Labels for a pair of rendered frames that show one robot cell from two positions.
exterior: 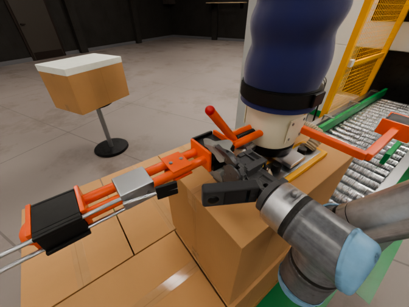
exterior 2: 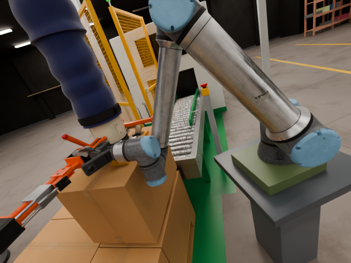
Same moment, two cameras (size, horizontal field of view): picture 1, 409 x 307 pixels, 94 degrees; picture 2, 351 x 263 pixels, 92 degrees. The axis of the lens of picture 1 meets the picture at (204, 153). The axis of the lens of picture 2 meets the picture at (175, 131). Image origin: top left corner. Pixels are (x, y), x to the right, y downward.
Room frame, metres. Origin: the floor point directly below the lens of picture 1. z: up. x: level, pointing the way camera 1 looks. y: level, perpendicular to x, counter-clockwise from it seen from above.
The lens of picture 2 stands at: (-0.41, 0.03, 1.39)
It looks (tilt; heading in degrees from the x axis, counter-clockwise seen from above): 24 degrees down; 325
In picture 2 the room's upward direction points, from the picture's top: 19 degrees counter-clockwise
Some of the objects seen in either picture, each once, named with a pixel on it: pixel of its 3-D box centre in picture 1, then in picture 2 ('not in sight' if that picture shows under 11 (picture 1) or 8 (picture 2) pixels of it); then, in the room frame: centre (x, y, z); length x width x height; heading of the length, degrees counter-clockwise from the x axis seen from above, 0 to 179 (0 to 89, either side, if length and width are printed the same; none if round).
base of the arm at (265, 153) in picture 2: not in sight; (278, 144); (-0.13, -0.73, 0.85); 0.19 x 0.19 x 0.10
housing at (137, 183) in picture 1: (134, 187); (41, 196); (0.29, 0.15, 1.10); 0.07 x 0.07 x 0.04; 37
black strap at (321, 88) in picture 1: (280, 88); (100, 112); (0.56, -0.22, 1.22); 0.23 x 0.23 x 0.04
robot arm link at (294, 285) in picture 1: (308, 269); (153, 169); (0.17, -0.21, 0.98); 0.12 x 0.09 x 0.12; 134
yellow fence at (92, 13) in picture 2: not in sight; (117, 99); (1.94, -0.87, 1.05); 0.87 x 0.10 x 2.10; 179
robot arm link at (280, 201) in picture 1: (282, 204); (123, 150); (0.24, -0.15, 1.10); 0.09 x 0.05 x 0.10; 127
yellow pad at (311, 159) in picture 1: (288, 161); (130, 143); (0.49, -0.28, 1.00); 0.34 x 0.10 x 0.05; 127
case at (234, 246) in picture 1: (252, 193); (131, 176); (0.56, -0.21, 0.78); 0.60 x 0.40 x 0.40; 126
